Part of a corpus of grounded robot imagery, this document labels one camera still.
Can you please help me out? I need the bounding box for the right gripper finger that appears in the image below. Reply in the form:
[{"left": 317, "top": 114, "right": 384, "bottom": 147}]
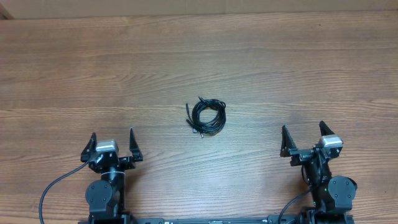
[
  {"left": 319, "top": 121, "right": 335, "bottom": 136},
  {"left": 280, "top": 125, "right": 297, "bottom": 157}
]

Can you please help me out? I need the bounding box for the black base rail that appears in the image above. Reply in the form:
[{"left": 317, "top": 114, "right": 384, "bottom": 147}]
[{"left": 78, "top": 214, "right": 354, "bottom": 224}]

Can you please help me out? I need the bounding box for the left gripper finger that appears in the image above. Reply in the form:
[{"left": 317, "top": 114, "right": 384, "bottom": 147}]
[
  {"left": 129, "top": 128, "right": 143, "bottom": 162},
  {"left": 80, "top": 133, "right": 97, "bottom": 162}
]

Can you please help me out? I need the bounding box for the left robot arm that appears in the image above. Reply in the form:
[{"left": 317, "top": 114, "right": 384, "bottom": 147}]
[{"left": 80, "top": 129, "right": 143, "bottom": 224}]

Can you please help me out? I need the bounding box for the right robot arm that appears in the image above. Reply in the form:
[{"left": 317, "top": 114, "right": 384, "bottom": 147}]
[{"left": 277, "top": 121, "right": 358, "bottom": 223}]

